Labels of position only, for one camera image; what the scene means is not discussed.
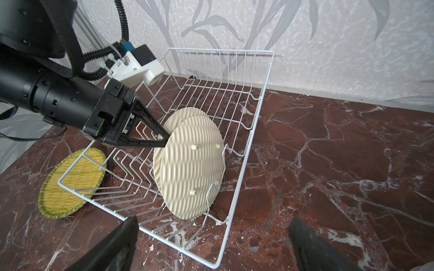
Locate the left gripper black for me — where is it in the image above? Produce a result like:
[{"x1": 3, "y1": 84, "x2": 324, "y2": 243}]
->
[{"x1": 30, "y1": 76, "x2": 170, "y2": 148}]

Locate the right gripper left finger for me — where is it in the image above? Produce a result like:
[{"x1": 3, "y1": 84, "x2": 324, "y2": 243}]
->
[{"x1": 67, "y1": 216, "x2": 139, "y2": 271}]

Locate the white wire dish rack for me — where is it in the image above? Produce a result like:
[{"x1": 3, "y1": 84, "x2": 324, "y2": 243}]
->
[{"x1": 58, "y1": 47, "x2": 275, "y2": 269}]

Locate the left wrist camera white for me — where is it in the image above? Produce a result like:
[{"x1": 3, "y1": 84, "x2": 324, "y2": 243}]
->
[{"x1": 105, "y1": 42, "x2": 165, "y2": 88}]

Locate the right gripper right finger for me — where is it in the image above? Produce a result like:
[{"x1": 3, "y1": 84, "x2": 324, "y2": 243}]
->
[{"x1": 289, "y1": 217, "x2": 360, "y2": 271}]

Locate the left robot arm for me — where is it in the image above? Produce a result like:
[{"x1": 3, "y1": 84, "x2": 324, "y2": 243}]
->
[{"x1": 1, "y1": 1, "x2": 170, "y2": 148}]

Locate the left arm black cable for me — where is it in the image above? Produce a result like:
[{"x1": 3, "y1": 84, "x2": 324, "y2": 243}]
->
[{"x1": 76, "y1": 0, "x2": 131, "y2": 81}]

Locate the tan woven plate right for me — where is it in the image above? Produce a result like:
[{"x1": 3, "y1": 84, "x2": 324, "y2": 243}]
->
[{"x1": 153, "y1": 116, "x2": 225, "y2": 220}]

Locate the green woven plate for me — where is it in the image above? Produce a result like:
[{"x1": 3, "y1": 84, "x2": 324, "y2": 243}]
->
[
  {"x1": 38, "y1": 147, "x2": 106, "y2": 219},
  {"x1": 163, "y1": 107, "x2": 210, "y2": 135}
]

